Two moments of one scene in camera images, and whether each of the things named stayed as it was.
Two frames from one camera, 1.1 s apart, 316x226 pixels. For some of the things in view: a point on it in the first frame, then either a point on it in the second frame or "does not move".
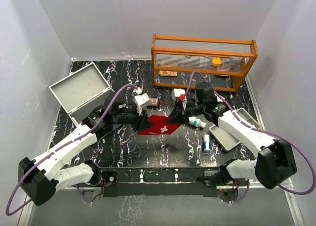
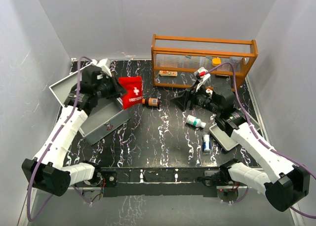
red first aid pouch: [160, 127] → [133, 96]
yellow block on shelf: [216, 62] does not move
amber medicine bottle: [153, 102] does not move
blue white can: [206, 143] does not move
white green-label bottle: [196, 121] does not move
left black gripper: [141, 121] → [120, 89]
